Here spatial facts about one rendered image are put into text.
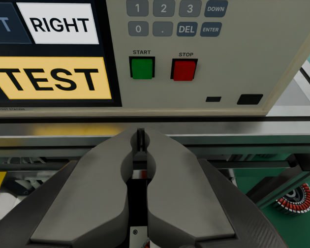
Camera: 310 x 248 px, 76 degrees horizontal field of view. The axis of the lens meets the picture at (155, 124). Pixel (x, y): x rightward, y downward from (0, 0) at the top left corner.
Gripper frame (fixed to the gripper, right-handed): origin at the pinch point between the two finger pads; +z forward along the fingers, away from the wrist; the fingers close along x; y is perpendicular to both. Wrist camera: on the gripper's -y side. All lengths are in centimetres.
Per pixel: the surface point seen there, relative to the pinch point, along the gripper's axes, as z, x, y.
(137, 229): 18.5, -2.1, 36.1
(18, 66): 6.9, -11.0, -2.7
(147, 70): 6.4, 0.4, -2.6
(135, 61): 6.3, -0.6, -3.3
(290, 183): 10.5, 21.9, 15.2
